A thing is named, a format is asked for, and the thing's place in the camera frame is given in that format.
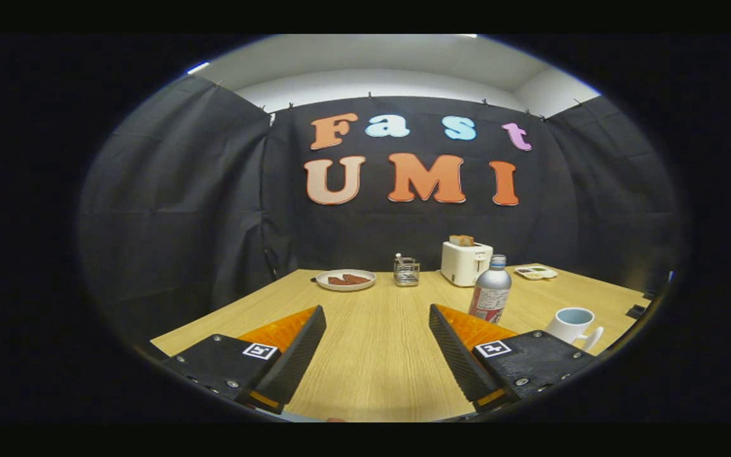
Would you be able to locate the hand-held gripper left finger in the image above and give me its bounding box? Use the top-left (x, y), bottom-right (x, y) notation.
top-left (162, 305), bottom-right (327, 414)

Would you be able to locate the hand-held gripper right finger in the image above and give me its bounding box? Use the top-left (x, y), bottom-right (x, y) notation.
top-left (429, 303), bottom-right (598, 412)

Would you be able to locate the silver juice bottle red label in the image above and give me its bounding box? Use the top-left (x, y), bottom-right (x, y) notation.
top-left (468, 255), bottom-right (513, 324)

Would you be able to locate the white cup blue inside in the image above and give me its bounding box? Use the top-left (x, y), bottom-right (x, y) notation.
top-left (544, 307), bottom-right (605, 353)

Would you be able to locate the white round plate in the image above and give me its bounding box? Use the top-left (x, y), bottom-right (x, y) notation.
top-left (315, 269), bottom-right (377, 292)

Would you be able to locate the wooden table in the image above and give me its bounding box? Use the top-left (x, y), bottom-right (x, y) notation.
top-left (150, 263), bottom-right (652, 423)

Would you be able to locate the white toaster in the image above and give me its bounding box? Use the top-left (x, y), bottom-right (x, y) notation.
top-left (440, 241), bottom-right (494, 288)

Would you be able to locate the white compartment tray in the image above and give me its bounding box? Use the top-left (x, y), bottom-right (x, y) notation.
top-left (515, 265), bottom-right (558, 281)

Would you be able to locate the metal wire holder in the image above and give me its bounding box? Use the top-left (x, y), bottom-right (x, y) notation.
top-left (393, 253), bottom-right (421, 288)

